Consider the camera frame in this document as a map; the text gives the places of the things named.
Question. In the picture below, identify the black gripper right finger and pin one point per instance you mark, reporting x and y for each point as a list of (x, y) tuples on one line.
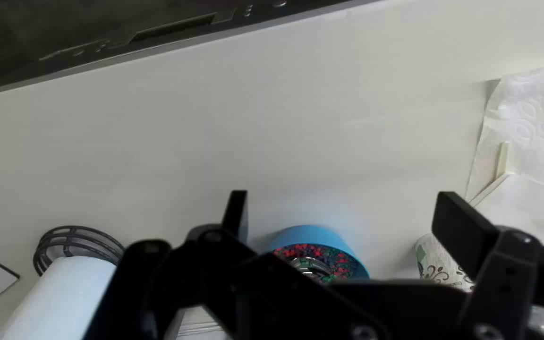
[(462, 229)]

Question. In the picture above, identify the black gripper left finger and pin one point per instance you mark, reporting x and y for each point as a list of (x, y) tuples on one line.
[(236, 214)]

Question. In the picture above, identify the patterned white paper cup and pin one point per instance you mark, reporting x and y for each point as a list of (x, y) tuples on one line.
[(432, 265)]

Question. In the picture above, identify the blue bowl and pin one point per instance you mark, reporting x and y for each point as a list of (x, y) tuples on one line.
[(321, 239)]

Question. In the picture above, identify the dark stainless dishwasher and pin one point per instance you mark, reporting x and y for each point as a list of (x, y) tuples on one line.
[(64, 31)]

